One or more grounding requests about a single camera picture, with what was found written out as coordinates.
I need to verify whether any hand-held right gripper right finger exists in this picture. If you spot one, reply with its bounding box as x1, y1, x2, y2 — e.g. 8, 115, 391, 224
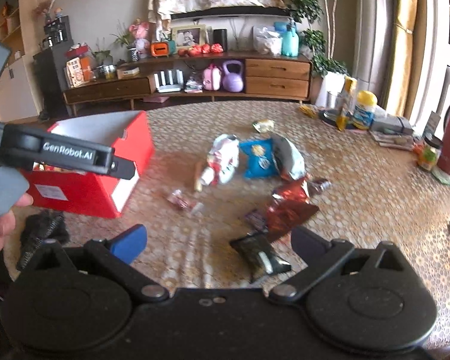
268, 226, 417, 302

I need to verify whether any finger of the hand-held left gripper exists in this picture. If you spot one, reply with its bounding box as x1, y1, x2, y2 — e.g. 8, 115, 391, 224
110, 155, 140, 181

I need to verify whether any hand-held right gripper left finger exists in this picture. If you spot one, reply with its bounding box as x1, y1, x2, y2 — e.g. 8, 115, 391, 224
17, 224, 170, 302

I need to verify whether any red foil snack bag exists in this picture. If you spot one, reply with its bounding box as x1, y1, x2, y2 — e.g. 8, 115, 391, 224
266, 177, 332, 242

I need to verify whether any red cardboard box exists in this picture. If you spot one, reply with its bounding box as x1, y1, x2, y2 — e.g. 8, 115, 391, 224
19, 110, 155, 219

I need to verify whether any black snack packet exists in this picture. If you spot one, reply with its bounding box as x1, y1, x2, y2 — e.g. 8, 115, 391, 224
229, 232, 292, 284

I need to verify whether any purple snack packet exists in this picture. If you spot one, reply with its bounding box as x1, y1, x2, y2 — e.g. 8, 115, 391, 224
244, 210, 269, 233

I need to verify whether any pink candy wrapper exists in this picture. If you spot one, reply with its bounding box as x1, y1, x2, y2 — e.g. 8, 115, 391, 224
167, 189, 205, 214

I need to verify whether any silver snack bag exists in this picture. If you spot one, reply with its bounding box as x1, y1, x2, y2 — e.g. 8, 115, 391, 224
271, 133, 307, 181

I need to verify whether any blue chip bag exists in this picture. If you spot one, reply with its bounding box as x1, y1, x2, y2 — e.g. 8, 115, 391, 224
239, 139, 282, 179

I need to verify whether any white red snack packet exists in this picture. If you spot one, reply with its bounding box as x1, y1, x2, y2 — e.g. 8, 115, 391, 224
202, 134, 241, 186

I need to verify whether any person's left hand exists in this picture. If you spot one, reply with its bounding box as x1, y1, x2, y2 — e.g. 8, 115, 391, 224
0, 193, 34, 272

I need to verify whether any black cabinet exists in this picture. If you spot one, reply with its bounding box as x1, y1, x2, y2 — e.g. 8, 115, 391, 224
32, 39, 76, 119

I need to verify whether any orange white box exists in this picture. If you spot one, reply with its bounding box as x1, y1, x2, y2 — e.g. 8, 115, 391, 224
65, 57, 92, 87

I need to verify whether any black furry object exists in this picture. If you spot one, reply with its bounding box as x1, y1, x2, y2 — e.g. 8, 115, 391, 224
16, 211, 70, 271

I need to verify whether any flat cardboard box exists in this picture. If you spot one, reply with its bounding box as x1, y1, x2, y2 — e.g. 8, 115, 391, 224
116, 65, 141, 80

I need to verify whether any white router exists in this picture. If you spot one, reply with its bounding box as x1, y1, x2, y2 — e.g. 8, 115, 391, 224
153, 68, 184, 94

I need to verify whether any red gift box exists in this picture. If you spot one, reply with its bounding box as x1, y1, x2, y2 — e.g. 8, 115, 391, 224
65, 44, 91, 59

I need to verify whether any small green plant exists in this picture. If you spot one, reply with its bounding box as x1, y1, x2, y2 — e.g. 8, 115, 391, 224
92, 37, 113, 68

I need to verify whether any small stack of books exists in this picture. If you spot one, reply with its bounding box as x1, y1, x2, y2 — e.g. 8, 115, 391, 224
184, 75, 204, 94

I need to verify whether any potted plant patterned vase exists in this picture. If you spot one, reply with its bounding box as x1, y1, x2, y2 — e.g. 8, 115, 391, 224
110, 20, 141, 62

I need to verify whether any black coffee machine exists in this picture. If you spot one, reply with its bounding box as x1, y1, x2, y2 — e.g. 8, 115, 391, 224
43, 16, 69, 47

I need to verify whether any pink bag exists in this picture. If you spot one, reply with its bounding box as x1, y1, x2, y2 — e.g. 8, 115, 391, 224
203, 63, 223, 91

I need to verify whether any dark tray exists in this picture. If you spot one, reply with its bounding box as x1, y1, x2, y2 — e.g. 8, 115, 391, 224
318, 108, 355, 126

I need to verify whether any stack of magazines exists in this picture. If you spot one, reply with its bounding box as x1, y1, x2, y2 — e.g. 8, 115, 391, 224
369, 129, 417, 152

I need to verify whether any pink plush toy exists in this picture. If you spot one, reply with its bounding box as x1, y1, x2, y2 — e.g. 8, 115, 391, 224
129, 19, 151, 49

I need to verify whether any purple kettlebell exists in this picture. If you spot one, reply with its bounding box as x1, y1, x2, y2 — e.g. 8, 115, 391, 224
222, 60, 245, 93

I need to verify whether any yellow lid wipes canister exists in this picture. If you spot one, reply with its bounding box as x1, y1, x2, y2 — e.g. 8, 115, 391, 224
352, 90, 379, 131

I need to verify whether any drinking glass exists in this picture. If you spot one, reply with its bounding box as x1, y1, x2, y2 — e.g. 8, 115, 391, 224
325, 92, 342, 119

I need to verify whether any grey box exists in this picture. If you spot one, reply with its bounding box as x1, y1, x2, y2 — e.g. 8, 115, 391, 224
371, 114, 415, 136

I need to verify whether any glass jar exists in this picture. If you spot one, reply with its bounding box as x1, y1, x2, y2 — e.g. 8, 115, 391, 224
417, 135, 443, 173

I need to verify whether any tall yellow packet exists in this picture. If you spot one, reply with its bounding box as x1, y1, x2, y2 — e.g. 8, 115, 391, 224
335, 76, 359, 132

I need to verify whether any green coaster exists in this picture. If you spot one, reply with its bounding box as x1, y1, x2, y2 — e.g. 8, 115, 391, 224
431, 167, 450, 187

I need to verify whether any white planter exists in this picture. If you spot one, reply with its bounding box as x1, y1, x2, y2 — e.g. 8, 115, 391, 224
315, 71, 347, 107

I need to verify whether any black cylinder speaker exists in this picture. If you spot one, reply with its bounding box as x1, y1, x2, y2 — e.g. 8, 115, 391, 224
213, 28, 228, 50

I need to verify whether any wooden tv cabinet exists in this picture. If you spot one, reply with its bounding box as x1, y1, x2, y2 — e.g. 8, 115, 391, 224
62, 53, 313, 117

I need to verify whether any television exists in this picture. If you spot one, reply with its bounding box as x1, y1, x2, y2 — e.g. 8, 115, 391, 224
170, 5, 290, 20

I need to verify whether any white plastic bag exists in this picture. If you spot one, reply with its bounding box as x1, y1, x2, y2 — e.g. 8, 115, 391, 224
253, 25, 283, 55

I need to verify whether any teal spray bottle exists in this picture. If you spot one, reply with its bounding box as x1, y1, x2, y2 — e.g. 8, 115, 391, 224
281, 18, 300, 57

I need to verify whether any yellow curtain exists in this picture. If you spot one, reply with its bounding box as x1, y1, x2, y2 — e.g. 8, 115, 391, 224
382, 0, 421, 119

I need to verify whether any artificial green tree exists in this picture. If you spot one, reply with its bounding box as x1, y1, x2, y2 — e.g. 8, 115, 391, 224
285, 0, 351, 77

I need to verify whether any photo frame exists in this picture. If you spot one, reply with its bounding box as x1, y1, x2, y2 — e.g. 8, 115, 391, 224
171, 25, 207, 49

